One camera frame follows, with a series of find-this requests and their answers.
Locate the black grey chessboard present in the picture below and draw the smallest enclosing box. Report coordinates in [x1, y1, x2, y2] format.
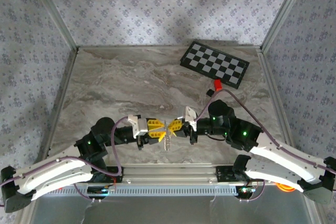
[179, 40, 250, 90]

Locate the grey metal tray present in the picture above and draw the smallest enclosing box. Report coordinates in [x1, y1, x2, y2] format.
[27, 186, 320, 224]

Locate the orange curved plastic piece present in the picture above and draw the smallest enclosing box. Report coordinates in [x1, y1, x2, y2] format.
[278, 182, 297, 193]

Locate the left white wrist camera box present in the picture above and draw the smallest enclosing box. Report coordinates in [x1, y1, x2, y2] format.
[127, 114, 149, 139]

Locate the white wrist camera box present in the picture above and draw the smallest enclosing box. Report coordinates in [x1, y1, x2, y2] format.
[127, 114, 149, 139]
[177, 105, 198, 132]

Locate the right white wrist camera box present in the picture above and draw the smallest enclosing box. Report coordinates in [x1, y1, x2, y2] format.
[177, 105, 198, 132]

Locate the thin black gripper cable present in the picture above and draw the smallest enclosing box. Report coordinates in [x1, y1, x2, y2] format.
[204, 133, 228, 141]

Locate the long aluminium mounting rail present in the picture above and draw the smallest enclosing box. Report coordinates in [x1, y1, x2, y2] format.
[28, 163, 313, 186]

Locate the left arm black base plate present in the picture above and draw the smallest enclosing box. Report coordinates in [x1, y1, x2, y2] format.
[103, 166, 124, 184]

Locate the grey slotted cable duct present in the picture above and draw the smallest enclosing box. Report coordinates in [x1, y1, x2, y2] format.
[38, 185, 238, 197]

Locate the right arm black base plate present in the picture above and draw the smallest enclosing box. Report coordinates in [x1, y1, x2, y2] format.
[215, 165, 264, 183]

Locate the aluminium table edge rail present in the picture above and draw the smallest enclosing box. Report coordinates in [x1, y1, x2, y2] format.
[257, 47, 300, 164]
[36, 48, 79, 166]
[77, 45, 262, 50]

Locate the aluminium frame post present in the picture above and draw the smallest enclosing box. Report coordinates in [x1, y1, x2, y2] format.
[260, 0, 314, 51]

